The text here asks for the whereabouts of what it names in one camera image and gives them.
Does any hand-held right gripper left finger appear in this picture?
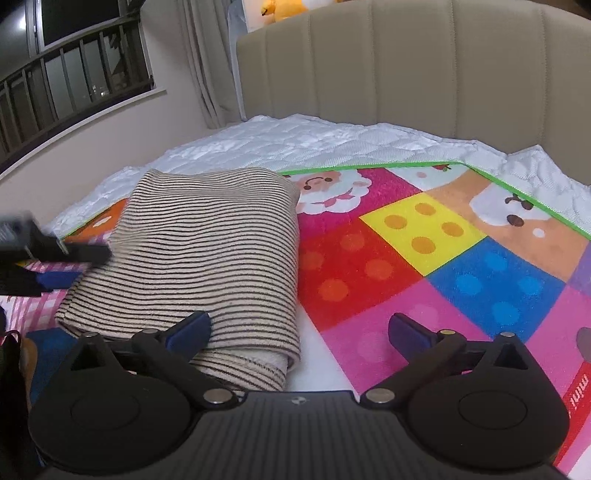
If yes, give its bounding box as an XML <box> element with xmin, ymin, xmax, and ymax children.
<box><xmin>69</xmin><ymin>310</ymin><xmax>238</xmax><ymax>409</ymax></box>

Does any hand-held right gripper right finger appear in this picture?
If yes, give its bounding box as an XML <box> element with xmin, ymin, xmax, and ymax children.
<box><xmin>360</xmin><ymin>312</ymin><xmax>530</xmax><ymax>409</ymax></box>

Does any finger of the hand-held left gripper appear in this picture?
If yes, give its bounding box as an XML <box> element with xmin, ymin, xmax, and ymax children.
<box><xmin>28</xmin><ymin>228</ymin><xmax>113</xmax><ymax>267</ymax></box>
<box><xmin>0</xmin><ymin>262</ymin><xmax>89</xmax><ymax>297</ymax></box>

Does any beige black-striped garment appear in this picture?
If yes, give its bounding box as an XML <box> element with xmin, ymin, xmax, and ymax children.
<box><xmin>54</xmin><ymin>167</ymin><xmax>302</xmax><ymax>393</ymax></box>

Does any colourful cartoon printed blanket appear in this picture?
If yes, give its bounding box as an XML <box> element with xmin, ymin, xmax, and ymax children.
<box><xmin>14</xmin><ymin>159</ymin><xmax>591</xmax><ymax>480</ymax></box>

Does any dark cloth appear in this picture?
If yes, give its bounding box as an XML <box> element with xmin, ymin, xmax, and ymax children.
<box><xmin>0</xmin><ymin>305</ymin><xmax>40</xmax><ymax>480</ymax></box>

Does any window with black railing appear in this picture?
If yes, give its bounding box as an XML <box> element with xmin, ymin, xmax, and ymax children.
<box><xmin>0</xmin><ymin>0</ymin><xmax>156</xmax><ymax>172</ymax></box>

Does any white quilted bed cover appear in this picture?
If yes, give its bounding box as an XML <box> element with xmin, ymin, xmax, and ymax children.
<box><xmin>44</xmin><ymin>113</ymin><xmax>591</xmax><ymax>241</ymax></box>

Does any grey window curtain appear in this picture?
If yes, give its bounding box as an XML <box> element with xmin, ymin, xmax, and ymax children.
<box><xmin>178</xmin><ymin>0</ymin><xmax>246</xmax><ymax>131</ymax></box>

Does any beige padded headboard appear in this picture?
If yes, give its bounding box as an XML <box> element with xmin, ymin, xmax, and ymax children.
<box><xmin>235</xmin><ymin>0</ymin><xmax>591</xmax><ymax>156</ymax></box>

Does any yellow plush toy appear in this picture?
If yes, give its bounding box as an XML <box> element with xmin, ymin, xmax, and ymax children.
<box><xmin>260</xmin><ymin>0</ymin><xmax>352</xmax><ymax>24</ymax></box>

